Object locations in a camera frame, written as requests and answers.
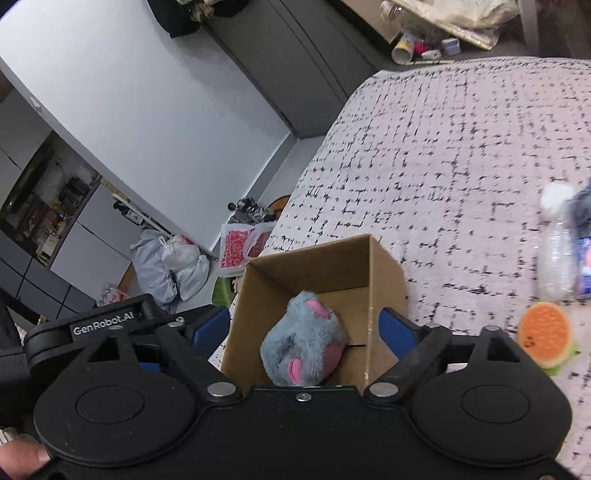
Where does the bed with patterned white cover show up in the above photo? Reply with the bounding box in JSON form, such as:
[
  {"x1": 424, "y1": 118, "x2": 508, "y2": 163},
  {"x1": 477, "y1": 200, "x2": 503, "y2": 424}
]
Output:
[{"x1": 210, "y1": 56, "x2": 591, "y2": 480}]

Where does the small grey plastic bag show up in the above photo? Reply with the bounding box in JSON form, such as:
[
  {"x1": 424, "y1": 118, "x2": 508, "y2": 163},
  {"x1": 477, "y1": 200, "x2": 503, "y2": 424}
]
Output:
[{"x1": 178, "y1": 256, "x2": 211, "y2": 301}]

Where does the black bag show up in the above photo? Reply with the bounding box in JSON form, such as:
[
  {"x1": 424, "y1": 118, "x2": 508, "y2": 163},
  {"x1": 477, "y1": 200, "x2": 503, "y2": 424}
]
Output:
[{"x1": 148, "y1": 0, "x2": 241, "y2": 38}]

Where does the paper cup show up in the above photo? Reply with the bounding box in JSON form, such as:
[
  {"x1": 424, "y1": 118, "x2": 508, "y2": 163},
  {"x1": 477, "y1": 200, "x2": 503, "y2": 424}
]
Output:
[{"x1": 391, "y1": 32, "x2": 419, "y2": 65}]

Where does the dark wardrobe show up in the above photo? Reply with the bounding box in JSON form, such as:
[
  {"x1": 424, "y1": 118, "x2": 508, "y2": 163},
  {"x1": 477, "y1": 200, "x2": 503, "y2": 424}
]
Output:
[{"x1": 203, "y1": 0, "x2": 384, "y2": 139}]

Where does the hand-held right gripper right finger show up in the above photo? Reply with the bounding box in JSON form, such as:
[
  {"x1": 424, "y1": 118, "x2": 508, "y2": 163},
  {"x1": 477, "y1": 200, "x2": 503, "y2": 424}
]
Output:
[{"x1": 364, "y1": 307, "x2": 542, "y2": 405}]

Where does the grey sneaker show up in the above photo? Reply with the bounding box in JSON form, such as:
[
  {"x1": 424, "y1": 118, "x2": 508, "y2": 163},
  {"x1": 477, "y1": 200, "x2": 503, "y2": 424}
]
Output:
[
  {"x1": 228, "y1": 198, "x2": 259, "y2": 217},
  {"x1": 240, "y1": 205, "x2": 276, "y2": 225}
]

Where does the green leaf rug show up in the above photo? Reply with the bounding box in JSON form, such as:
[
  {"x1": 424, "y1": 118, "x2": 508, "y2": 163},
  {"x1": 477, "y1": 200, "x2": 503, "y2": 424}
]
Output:
[{"x1": 211, "y1": 276, "x2": 241, "y2": 308}]

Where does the grey plush mouse toy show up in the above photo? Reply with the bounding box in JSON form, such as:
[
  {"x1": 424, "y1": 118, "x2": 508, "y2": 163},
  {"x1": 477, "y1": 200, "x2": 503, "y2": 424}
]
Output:
[{"x1": 260, "y1": 290, "x2": 348, "y2": 387}]

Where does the pile of white garbage bags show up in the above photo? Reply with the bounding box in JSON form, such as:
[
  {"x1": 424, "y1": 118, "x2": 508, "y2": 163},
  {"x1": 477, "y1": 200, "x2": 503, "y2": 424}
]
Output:
[{"x1": 130, "y1": 228, "x2": 178, "y2": 305}]

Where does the orange round rug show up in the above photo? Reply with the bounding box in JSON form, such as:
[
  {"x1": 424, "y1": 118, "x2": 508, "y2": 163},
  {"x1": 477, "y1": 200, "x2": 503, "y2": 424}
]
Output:
[{"x1": 268, "y1": 196, "x2": 291, "y2": 222}]

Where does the grey cabinet with open shelf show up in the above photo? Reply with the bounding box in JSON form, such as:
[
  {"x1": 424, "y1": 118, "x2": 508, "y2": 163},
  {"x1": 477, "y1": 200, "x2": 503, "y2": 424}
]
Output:
[{"x1": 0, "y1": 129, "x2": 139, "y2": 315}]

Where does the white soft bundle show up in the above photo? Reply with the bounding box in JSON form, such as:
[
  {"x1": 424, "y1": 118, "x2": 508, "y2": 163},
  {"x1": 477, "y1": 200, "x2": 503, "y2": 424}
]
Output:
[{"x1": 539, "y1": 181, "x2": 577, "y2": 223}]

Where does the orange burger plush toy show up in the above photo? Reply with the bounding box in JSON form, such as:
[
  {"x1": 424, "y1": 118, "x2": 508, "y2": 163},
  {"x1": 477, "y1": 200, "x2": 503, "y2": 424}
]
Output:
[{"x1": 516, "y1": 301, "x2": 578, "y2": 376}]

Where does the dark grey cloth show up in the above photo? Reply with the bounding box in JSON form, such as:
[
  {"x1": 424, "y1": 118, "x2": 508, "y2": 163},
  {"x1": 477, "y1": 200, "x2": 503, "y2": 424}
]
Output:
[{"x1": 569, "y1": 178, "x2": 591, "y2": 232}]

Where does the white plastic bag by bedside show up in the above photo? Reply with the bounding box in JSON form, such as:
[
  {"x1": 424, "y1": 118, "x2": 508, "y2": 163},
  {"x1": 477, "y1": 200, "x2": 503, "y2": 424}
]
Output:
[{"x1": 402, "y1": 0, "x2": 520, "y2": 51}]

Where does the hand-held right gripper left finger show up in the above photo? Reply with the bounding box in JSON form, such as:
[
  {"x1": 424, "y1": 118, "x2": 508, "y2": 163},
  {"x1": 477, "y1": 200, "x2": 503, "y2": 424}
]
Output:
[{"x1": 83, "y1": 306, "x2": 243, "y2": 404}]

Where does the person's left hand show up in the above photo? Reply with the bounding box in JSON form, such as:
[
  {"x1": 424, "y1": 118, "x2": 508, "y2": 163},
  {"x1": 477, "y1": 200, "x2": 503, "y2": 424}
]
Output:
[{"x1": 0, "y1": 435, "x2": 51, "y2": 480}]

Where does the glass jar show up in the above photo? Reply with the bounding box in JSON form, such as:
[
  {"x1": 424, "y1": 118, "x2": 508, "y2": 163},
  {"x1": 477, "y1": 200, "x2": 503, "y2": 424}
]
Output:
[{"x1": 379, "y1": 0, "x2": 444, "y2": 38}]

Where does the white tied plastic bag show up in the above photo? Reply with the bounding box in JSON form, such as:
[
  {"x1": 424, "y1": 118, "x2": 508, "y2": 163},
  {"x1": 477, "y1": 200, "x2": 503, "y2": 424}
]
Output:
[{"x1": 159, "y1": 234, "x2": 201, "y2": 271}]

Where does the small clear plastic bag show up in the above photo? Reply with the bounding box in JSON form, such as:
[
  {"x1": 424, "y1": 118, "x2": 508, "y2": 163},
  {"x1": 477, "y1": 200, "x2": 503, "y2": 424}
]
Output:
[{"x1": 95, "y1": 285, "x2": 130, "y2": 308}]

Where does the cardboard box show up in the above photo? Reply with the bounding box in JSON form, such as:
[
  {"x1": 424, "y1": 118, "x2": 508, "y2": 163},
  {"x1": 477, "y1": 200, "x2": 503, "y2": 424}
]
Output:
[{"x1": 221, "y1": 233, "x2": 409, "y2": 388}]

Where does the red printed plastic bag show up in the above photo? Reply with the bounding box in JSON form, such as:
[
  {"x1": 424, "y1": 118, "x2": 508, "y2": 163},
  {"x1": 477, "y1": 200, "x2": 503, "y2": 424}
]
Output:
[{"x1": 218, "y1": 222, "x2": 278, "y2": 278}]

